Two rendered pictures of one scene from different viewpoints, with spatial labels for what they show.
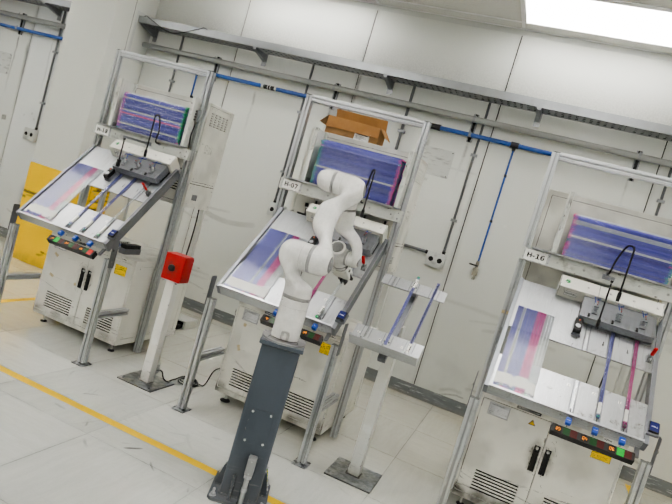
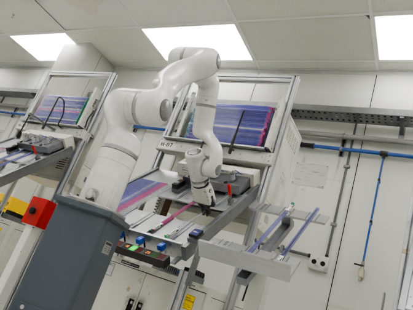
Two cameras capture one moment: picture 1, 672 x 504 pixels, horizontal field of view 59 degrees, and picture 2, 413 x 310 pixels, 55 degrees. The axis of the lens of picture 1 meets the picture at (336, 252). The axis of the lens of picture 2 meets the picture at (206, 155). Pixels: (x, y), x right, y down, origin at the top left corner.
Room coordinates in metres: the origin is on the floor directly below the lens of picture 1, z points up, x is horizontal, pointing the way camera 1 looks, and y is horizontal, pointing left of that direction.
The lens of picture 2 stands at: (1.34, -0.44, 0.57)
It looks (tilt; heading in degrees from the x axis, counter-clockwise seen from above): 19 degrees up; 14
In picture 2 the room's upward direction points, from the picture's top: 20 degrees clockwise
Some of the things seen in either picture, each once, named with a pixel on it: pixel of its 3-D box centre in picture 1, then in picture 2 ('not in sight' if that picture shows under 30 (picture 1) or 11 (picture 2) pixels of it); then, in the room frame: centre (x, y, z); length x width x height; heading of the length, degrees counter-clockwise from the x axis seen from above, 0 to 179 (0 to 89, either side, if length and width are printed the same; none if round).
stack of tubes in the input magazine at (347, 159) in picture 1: (357, 172); (230, 127); (3.47, 0.01, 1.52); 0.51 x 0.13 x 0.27; 72
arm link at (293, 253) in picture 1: (296, 268); (125, 121); (2.47, 0.14, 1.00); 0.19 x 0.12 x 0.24; 76
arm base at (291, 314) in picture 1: (289, 319); (107, 182); (2.47, 0.11, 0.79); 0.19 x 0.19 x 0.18
